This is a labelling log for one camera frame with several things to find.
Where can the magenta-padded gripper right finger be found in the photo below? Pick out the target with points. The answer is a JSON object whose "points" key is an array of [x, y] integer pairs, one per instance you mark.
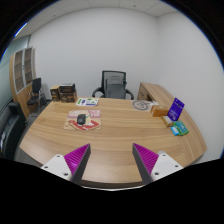
{"points": [[145, 159]]}

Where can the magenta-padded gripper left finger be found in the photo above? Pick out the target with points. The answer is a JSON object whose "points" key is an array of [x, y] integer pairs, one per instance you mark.
{"points": [[78, 158]]}

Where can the black computer mouse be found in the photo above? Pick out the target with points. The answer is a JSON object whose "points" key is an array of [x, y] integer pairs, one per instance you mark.
{"points": [[81, 119]]}

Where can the cartoon dog print mouse pad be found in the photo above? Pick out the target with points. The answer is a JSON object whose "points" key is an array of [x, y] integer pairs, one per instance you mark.
{"points": [[93, 125]]}

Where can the small blue packet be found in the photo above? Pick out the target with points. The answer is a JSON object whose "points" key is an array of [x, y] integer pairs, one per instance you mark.
{"points": [[174, 130]]}

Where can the tan snack packet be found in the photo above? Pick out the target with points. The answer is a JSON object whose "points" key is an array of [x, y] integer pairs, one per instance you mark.
{"points": [[167, 120]]}

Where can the green packet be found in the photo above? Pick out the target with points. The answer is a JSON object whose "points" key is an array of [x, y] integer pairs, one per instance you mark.
{"points": [[182, 128]]}

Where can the orange-brown cardboard box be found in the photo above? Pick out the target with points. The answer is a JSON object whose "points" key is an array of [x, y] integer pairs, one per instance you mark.
{"points": [[159, 111]]}

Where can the white sticker sheet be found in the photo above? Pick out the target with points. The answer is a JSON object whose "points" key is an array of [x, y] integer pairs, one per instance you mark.
{"points": [[87, 101]]}

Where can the purple standing pouch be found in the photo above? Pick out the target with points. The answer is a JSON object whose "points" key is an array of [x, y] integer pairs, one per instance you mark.
{"points": [[176, 109]]}

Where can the wooden side desk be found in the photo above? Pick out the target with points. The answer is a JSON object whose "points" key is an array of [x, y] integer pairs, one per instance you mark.
{"points": [[153, 91]]}

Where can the small brown printed box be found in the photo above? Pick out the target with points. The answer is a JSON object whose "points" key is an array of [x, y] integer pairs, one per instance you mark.
{"points": [[55, 92]]}

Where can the black printed box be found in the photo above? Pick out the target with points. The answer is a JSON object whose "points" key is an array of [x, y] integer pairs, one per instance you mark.
{"points": [[67, 88]]}

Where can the black armchair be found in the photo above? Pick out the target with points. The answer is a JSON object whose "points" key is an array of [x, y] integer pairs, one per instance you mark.
{"points": [[11, 130]]}

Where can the grey backpack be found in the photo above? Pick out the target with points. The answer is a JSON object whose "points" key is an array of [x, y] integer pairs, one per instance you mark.
{"points": [[115, 88]]}

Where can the black mesh office chair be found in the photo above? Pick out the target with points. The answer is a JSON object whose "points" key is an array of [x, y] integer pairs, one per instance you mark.
{"points": [[104, 80]]}

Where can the black visitor chair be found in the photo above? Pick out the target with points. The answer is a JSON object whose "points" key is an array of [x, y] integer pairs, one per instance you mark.
{"points": [[36, 86]]}

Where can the wooden shelf unit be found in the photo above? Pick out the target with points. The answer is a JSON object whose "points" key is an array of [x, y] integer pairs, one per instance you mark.
{"points": [[20, 76]]}

